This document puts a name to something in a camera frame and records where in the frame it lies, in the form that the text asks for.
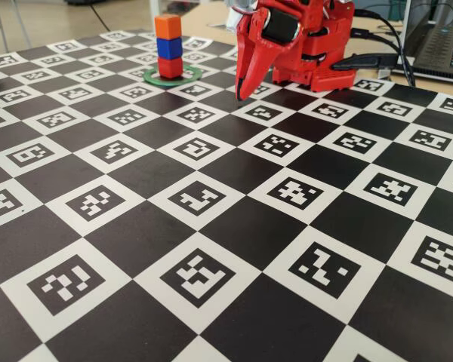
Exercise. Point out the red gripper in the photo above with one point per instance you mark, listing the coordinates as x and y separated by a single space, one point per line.
257 46

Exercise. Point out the red cube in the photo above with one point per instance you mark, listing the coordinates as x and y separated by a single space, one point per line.
170 68

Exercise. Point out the blue cube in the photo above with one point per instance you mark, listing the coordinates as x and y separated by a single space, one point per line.
170 48

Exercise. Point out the orange cube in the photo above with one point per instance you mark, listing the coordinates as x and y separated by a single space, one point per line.
168 27

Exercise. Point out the red robot arm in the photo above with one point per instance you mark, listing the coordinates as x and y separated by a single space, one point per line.
324 79

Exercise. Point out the black plastic clamp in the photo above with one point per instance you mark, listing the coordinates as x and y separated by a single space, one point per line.
362 61

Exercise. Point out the white table leg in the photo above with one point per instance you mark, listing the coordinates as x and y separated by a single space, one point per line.
156 7

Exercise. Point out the black white marker board mat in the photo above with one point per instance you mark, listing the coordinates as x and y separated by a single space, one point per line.
226 226

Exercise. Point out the dark laptop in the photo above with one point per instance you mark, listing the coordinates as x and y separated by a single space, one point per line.
438 49

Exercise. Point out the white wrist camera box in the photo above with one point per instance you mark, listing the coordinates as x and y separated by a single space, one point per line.
236 19

